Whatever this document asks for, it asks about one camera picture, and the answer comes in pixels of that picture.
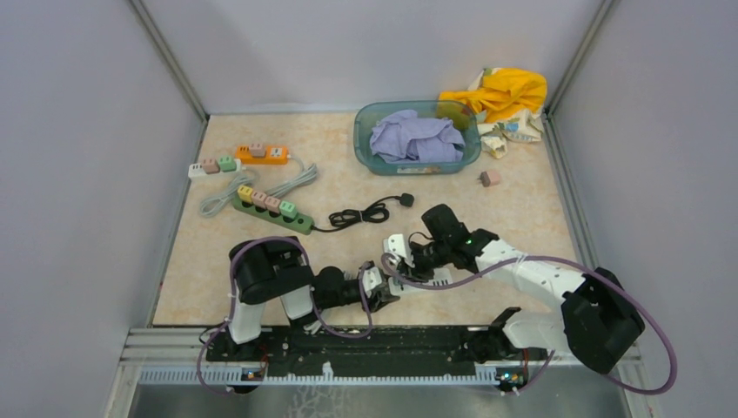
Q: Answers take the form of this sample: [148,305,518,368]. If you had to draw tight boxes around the light green usb charger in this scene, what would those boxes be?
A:
[278,200,299,220]

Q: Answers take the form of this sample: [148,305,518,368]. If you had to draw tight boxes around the yellow usb charger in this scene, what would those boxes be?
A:
[237,185,254,205]

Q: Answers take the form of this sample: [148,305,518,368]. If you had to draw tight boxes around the yellow cloth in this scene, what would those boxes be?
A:
[439,67,548,124]

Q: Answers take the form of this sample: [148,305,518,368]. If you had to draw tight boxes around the grey coiled cable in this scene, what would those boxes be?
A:
[198,155,320,219]

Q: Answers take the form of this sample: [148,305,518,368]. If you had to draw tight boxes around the pink usb charger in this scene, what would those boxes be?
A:
[264,196,281,214]
[251,191,268,209]
[479,170,502,187]

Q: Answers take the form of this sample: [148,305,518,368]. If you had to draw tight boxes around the green power strip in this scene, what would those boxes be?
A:
[231,196,314,235]

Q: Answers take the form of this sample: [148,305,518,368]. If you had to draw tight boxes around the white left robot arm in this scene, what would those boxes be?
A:
[225,236,399,361]

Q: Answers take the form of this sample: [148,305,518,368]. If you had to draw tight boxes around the green charger on white strip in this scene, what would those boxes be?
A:
[217,155,238,172]

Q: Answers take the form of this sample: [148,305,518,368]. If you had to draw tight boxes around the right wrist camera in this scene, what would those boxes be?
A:
[383,233,413,267]

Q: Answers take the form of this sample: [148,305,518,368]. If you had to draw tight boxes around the teal plastic basin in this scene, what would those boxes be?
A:
[353,100,481,175]

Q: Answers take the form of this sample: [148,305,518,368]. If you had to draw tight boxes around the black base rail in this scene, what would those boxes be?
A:
[205,326,547,378]

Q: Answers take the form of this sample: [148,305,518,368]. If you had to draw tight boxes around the white patterned cloth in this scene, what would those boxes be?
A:
[477,109,544,159]

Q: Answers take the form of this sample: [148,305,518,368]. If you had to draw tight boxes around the black cable with plug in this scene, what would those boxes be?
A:
[312,192,416,233]

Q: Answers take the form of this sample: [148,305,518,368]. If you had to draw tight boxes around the purple cloth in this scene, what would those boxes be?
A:
[369,110,466,164]

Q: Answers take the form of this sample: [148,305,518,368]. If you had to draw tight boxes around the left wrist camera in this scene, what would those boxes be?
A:
[359,261,385,298]

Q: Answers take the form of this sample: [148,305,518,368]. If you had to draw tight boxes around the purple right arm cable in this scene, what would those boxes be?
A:
[380,253,679,397]

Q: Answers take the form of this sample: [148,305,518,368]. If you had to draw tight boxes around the small white power strip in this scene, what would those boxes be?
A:
[187,159,242,180]

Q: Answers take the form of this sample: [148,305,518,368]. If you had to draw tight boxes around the pink charger on white strip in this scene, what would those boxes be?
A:
[200,158,220,175]

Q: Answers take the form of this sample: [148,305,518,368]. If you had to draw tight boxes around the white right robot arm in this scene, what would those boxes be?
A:
[396,204,645,374]

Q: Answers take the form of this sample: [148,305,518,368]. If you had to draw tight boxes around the orange power strip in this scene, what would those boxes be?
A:
[235,144,289,165]

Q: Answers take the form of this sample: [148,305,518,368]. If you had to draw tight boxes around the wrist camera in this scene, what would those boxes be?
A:
[359,261,385,298]
[383,233,413,267]

